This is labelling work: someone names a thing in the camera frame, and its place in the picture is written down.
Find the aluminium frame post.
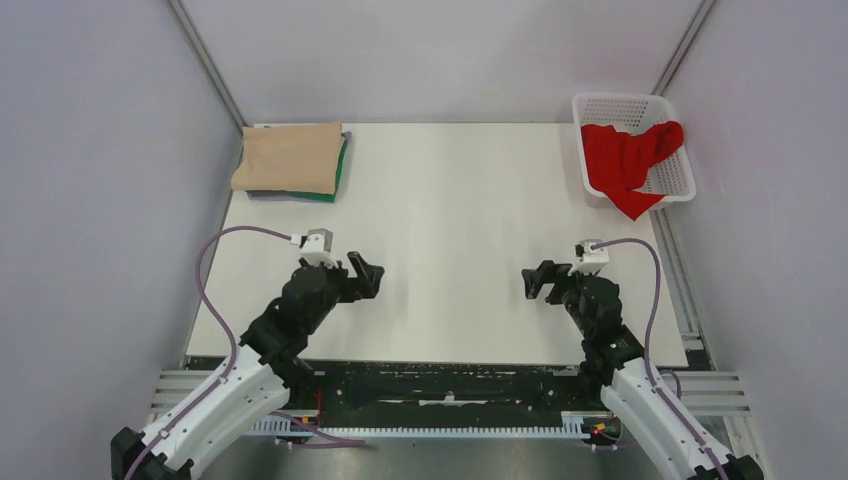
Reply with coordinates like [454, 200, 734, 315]
[651, 0, 718, 96]
[165, 0, 247, 133]

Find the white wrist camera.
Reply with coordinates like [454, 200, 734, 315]
[569, 239, 610, 275]
[289, 228, 337, 268]

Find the left aluminium frame post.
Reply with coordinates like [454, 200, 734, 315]
[165, 0, 247, 133]

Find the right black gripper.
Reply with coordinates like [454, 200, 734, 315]
[521, 259, 597, 337]

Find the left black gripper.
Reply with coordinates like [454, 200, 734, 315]
[299, 250, 383, 333]

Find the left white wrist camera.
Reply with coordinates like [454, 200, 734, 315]
[289, 228, 337, 268]

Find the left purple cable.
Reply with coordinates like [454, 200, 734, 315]
[123, 225, 368, 480]

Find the right aluminium frame post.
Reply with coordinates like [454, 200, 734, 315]
[651, 0, 718, 96]

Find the green folded t shirt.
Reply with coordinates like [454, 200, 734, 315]
[291, 131, 352, 203]

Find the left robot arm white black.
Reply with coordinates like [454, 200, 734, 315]
[110, 251, 385, 479]

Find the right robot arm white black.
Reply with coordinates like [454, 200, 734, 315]
[521, 260, 765, 479]

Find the white plastic laundry basket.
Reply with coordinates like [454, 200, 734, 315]
[571, 92, 696, 211]

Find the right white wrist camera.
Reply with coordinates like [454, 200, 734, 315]
[569, 239, 610, 275]

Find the red t shirt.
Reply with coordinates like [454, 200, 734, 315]
[581, 121, 684, 220]

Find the beige folded t shirt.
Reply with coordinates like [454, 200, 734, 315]
[231, 122, 345, 195]

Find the white slotted cable duct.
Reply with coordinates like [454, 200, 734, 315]
[243, 415, 591, 441]

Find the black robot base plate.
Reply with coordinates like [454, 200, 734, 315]
[283, 360, 612, 429]

